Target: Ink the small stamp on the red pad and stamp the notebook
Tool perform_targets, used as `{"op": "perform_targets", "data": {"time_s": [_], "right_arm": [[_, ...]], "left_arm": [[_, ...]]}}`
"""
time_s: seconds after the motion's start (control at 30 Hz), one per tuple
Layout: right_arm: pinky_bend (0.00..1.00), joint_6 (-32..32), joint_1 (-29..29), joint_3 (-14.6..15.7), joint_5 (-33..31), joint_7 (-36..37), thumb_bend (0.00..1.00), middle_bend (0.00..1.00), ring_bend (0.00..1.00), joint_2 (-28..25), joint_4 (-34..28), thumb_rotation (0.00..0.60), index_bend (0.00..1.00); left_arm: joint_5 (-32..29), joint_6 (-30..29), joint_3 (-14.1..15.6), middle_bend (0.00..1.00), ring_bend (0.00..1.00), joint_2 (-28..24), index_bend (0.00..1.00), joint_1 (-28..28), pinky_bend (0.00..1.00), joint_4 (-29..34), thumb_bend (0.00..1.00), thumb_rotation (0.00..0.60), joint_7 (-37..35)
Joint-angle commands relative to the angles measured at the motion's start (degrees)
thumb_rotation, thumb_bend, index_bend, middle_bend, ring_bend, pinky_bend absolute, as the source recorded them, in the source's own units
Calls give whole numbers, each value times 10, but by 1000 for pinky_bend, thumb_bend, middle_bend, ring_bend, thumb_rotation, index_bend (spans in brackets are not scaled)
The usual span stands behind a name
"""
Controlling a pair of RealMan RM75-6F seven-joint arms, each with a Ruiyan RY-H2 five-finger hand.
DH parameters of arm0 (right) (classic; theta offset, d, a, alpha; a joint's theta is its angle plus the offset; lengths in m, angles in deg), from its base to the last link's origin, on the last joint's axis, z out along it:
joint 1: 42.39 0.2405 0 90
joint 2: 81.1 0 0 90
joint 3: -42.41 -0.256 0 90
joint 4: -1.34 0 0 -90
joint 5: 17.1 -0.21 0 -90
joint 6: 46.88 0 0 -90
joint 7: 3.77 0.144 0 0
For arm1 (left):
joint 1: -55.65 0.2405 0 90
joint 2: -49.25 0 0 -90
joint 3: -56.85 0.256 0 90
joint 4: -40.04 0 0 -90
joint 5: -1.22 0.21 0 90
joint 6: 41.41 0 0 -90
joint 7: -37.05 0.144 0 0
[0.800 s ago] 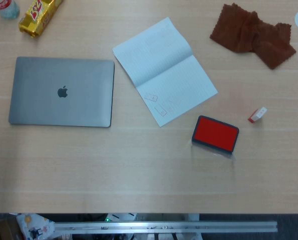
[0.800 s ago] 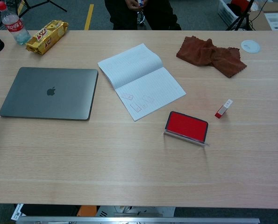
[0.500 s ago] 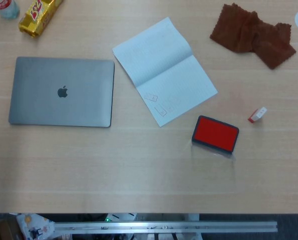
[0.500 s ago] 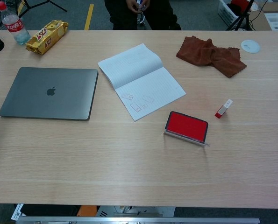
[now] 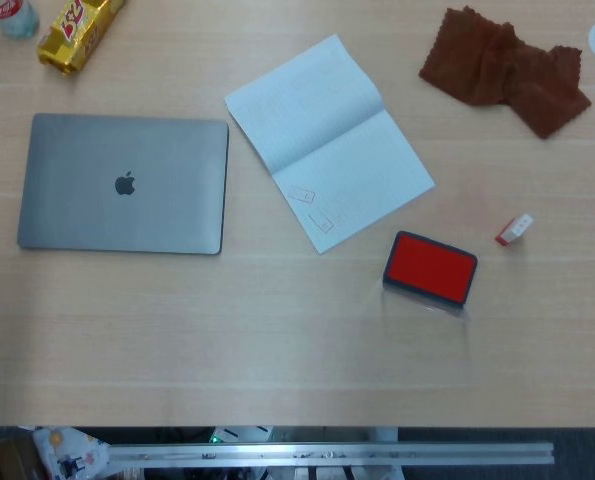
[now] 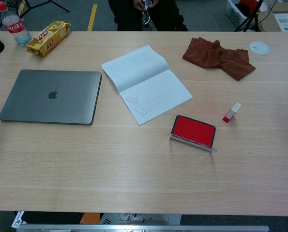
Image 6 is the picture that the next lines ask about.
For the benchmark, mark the red and white stamp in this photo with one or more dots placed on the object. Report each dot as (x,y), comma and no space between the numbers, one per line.
(231,113)

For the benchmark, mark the white lined notebook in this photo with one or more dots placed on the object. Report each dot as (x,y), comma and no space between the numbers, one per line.
(146,84)

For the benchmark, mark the red ink pad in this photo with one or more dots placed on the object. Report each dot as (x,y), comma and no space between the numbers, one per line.
(193,130)

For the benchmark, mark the brown cloth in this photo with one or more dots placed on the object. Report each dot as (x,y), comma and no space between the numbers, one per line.
(206,53)

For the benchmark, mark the grey laptop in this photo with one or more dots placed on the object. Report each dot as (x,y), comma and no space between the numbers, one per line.
(49,96)

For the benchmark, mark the person in black clothes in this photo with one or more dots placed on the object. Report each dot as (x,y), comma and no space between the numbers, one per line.
(129,17)

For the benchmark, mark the orange object under table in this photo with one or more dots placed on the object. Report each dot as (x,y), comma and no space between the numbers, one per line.
(90,218)

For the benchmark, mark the golden snack package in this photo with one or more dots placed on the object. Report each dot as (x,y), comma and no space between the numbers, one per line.
(48,38)

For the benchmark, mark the white plastic basket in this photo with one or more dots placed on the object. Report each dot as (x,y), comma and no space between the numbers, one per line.
(233,12)

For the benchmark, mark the black tripod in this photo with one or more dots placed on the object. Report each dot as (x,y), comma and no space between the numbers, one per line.
(60,6)
(249,20)

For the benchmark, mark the plastic cola bottle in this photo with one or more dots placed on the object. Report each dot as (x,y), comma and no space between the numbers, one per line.
(15,29)

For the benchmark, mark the cardboard box with foam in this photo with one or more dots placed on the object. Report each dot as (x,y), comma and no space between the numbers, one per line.
(267,21)

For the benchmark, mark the white printed label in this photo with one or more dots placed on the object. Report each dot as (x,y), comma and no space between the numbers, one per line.
(18,220)

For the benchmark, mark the aluminium rail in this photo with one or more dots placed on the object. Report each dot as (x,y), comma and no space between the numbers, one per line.
(134,229)

